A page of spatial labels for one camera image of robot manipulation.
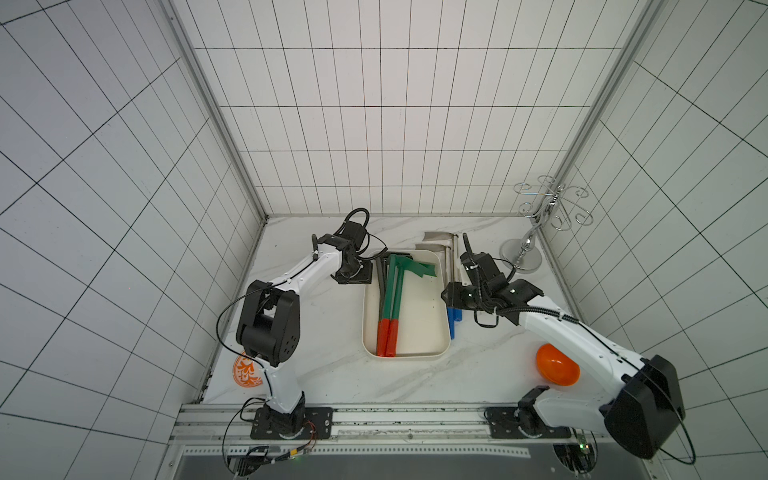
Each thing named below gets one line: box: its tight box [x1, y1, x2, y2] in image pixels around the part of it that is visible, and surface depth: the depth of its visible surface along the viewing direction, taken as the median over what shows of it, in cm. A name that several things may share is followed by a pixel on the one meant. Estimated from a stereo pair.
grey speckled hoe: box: [376, 257, 387, 321], surface depth 97 cm
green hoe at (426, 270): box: [385, 262, 436, 357], surface depth 92 cm
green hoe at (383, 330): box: [376, 254, 421, 357], surface depth 92 cm
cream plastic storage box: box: [362, 250, 451, 360], surface depth 91 cm
